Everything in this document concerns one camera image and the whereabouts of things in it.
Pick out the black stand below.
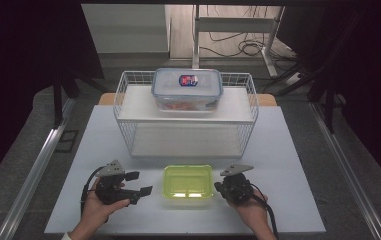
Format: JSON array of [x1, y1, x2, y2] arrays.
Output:
[[263, 56, 347, 134], [51, 66, 110, 130]]

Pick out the metal floor rail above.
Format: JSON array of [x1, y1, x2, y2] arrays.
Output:
[[309, 101, 381, 240], [0, 98, 76, 240]]

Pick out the white wire shelf rack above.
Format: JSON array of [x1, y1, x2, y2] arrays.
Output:
[[112, 69, 260, 159]]

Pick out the wooden board under table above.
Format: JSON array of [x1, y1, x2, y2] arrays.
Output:
[[97, 92, 278, 108]]

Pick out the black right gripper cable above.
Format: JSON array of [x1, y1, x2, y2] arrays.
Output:
[[250, 184, 280, 240]]

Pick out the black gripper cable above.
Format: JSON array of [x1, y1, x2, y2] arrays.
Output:
[[250, 184, 280, 240], [79, 165, 108, 216]]

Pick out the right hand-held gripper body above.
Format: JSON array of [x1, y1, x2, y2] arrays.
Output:
[[219, 163, 256, 205]]

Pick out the white cabinet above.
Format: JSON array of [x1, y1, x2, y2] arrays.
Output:
[[81, 3, 171, 54]]

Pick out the white metal desk frame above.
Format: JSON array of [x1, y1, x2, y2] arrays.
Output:
[[192, 4, 286, 78]]

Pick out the green plastic food container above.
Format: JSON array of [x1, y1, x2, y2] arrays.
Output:
[[161, 164, 215, 201]]

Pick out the clear blue-rimmed food container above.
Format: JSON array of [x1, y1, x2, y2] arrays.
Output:
[[150, 67, 225, 113]]

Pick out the black floor cables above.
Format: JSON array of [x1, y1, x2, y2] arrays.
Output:
[[199, 4, 299, 64]]

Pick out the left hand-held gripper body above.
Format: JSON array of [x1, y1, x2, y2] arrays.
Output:
[[94, 159, 126, 206]]

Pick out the dark curtain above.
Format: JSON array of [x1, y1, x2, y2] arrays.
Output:
[[276, 0, 381, 186], [0, 0, 106, 194]]

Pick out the person's right hand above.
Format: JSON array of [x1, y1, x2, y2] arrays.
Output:
[[227, 192, 270, 232]]

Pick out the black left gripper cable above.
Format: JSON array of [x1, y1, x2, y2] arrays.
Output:
[[79, 165, 108, 216]]

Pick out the person's left hand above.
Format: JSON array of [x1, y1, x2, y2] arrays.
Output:
[[78, 178, 131, 233]]

